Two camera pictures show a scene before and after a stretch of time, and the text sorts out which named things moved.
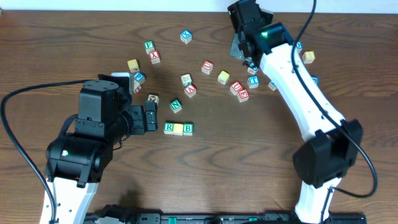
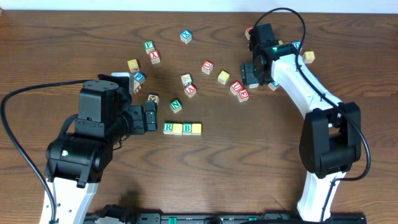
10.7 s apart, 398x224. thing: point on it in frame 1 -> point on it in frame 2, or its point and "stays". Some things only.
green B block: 188,129 stays
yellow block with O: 178,129 stays
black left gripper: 150,116 stays
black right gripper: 237,48 -> 247,74
